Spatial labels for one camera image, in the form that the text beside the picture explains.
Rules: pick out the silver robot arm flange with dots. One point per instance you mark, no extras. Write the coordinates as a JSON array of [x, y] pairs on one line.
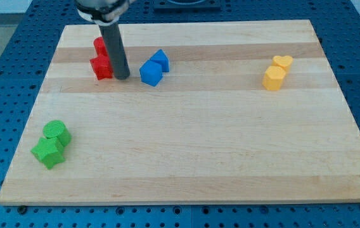
[[102, 12]]

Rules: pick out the blue cube block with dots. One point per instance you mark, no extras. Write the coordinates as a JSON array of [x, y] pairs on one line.
[[151, 73]]

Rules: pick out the blue triangular block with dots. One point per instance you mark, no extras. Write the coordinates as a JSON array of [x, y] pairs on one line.
[[162, 59]]

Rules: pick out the light wooden board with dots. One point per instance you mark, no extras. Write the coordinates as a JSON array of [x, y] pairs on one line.
[[208, 133]]

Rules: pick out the red star block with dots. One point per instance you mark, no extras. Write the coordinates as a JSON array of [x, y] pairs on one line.
[[101, 67]]

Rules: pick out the yellow hexagon block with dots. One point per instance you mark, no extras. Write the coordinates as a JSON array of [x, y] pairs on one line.
[[273, 78]]

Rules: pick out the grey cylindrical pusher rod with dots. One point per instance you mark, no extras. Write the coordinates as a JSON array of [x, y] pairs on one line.
[[115, 49]]

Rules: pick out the red cylinder block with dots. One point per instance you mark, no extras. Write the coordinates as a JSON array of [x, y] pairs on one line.
[[100, 47]]

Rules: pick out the yellow heart block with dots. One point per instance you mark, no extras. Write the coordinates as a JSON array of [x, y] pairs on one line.
[[285, 62]]

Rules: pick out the green cylinder block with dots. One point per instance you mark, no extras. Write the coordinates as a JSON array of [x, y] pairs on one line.
[[57, 129]]

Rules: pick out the green star block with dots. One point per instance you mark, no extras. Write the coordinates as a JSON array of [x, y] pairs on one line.
[[48, 151]]

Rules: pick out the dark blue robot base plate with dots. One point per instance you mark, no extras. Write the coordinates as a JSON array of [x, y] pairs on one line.
[[188, 5]]

